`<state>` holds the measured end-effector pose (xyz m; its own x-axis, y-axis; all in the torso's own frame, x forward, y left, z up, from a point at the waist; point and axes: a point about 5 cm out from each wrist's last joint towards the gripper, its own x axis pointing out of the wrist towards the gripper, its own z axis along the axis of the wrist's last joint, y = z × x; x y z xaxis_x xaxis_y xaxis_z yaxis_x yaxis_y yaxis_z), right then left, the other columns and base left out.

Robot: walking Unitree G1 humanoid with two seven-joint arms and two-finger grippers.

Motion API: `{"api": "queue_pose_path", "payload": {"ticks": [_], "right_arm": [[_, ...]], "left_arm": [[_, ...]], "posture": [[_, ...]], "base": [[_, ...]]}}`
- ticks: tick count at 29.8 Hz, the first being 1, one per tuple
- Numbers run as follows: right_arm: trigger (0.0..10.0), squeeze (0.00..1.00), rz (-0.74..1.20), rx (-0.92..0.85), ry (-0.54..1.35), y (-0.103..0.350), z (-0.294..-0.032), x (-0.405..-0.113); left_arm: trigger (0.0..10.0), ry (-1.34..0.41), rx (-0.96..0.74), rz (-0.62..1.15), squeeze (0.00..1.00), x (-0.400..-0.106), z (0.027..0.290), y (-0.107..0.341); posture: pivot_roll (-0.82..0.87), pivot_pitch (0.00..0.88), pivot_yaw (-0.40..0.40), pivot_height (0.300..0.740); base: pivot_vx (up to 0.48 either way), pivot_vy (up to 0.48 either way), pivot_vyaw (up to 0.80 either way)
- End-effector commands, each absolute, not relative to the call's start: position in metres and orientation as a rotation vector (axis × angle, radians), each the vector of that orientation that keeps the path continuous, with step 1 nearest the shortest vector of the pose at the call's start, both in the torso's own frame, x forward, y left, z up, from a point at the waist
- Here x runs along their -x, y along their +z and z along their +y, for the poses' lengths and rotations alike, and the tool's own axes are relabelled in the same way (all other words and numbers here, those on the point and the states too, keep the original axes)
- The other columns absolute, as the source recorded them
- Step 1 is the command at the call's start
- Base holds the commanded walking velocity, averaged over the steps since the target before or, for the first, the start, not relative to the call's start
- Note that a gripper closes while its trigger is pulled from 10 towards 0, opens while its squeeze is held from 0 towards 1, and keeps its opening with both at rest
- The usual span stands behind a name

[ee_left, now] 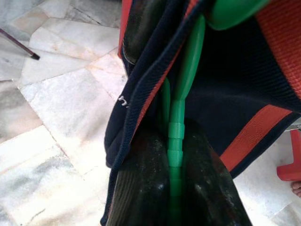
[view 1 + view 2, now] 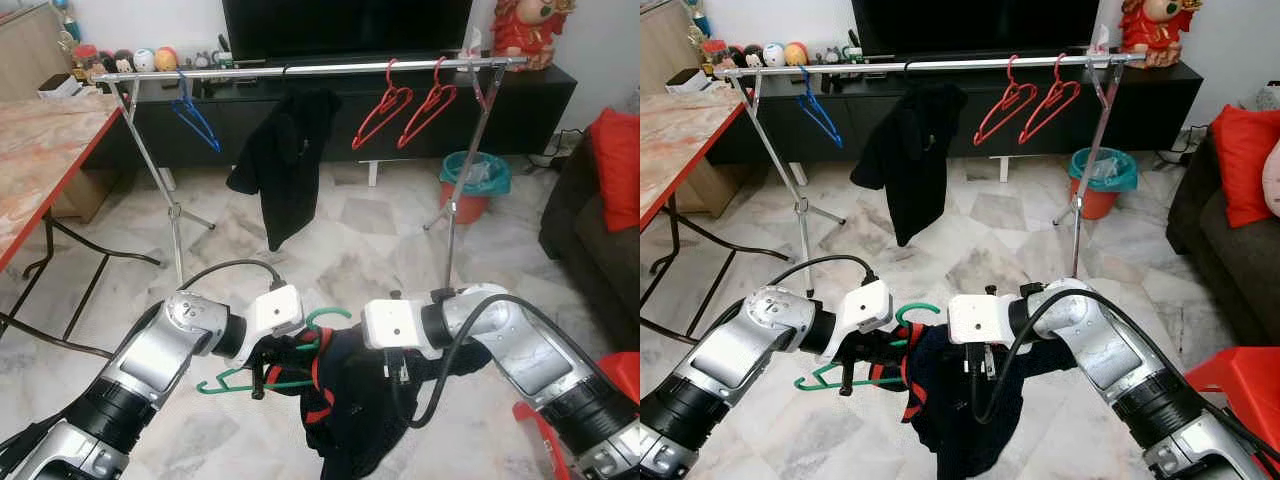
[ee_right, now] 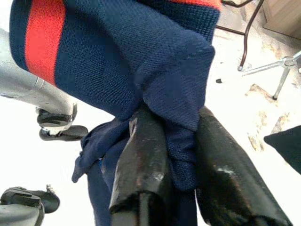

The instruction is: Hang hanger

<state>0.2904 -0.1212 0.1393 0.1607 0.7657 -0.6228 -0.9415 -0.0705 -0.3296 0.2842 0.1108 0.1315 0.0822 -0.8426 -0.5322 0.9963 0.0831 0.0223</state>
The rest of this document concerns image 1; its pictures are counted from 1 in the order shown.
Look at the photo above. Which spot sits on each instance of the green plastic hanger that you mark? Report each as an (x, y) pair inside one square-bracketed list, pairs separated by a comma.
[(175, 141)]

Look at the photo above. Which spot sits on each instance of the person bare foot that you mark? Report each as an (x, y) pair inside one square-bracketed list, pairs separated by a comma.
[(296, 188)]

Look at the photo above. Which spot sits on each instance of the silver clothes rack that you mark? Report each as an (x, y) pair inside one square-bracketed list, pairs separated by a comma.
[(21, 44)]

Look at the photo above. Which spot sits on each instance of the red plastic stool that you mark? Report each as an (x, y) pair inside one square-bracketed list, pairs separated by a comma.
[(291, 164)]

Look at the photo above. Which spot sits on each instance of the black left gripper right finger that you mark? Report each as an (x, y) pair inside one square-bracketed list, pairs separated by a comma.
[(204, 183)]

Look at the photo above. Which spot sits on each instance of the navy shirt red trim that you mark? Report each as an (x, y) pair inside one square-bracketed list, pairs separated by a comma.
[(235, 82)]

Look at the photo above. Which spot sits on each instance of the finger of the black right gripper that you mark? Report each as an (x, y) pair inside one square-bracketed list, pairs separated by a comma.
[(137, 30)]

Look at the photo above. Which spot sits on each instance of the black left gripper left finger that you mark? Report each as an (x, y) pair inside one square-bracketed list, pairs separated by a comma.
[(141, 183)]

